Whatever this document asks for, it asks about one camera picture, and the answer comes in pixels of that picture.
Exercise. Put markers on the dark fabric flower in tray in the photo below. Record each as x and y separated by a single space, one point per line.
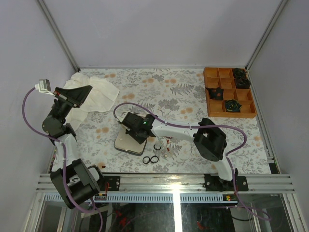
241 80

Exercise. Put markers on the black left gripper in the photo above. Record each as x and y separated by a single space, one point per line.
72 97

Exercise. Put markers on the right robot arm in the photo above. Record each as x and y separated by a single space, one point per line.
209 140

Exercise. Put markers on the cream navy jewelry box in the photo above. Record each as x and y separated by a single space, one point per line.
125 142

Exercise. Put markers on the white crumpled cloth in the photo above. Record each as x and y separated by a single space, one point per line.
101 97

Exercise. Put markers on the dark flower with blue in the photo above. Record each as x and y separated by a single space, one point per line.
232 106

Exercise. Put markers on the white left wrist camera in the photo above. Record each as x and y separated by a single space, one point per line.
43 86

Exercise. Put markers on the twisted silver bangle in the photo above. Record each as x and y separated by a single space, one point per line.
160 111

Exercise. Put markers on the aluminium mounting rail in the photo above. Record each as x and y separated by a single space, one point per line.
192 188

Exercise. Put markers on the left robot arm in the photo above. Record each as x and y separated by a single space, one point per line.
73 180

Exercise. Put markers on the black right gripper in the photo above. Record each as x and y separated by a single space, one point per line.
131 132

